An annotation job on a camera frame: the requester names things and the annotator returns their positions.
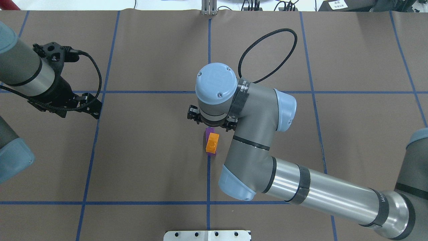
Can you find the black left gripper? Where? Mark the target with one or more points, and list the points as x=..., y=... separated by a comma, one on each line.
x=57, y=91

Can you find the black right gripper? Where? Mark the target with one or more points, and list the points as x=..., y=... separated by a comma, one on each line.
x=193, y=112

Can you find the purple trapezoid block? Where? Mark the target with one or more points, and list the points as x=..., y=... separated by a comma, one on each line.
x=207, y=131

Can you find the orange trapezoid block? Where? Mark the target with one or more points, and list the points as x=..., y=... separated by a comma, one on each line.
x=212, y=142

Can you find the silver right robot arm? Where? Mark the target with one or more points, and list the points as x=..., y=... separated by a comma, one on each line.
x=359, y=158

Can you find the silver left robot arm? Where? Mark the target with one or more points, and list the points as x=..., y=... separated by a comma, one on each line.
x=35, y=73

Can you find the white pedestal column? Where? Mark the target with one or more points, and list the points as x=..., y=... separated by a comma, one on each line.
x=208, y=235

